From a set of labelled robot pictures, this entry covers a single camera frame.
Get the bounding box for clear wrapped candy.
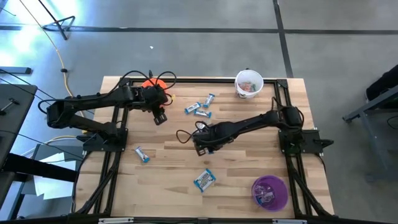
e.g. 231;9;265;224
253;183;274;206

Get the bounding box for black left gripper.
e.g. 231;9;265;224
141;83;170;126

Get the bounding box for black tripod stand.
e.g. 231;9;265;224
37;0;76;40

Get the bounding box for black table beam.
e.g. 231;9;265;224
0;152;78;183

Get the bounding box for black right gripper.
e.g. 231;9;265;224
192;122;234;157

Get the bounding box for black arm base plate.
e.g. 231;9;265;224
76;128;129;153
279;128;334;155

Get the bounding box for black tool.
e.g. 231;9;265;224
0;98;20;115

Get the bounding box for black side table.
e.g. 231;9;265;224
0;83;38;169

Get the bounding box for grey metal bar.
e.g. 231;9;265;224
0;66;33;75

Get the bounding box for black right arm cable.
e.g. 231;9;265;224
176;96;305;146

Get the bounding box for black aluminium table frame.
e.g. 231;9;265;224
72;76;336;224

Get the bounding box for orange plastic bucket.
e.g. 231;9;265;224
141;77;169;110

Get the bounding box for yellow cable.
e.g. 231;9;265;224
18;0;86;147

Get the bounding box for white jack-o-lantern bucket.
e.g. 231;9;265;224
234;68;265;100

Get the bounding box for white papers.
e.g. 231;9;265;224
32;151;77;200

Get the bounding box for person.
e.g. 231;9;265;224
366;63;398;101

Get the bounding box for purple plastic bowl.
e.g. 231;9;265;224
251;174;289;212

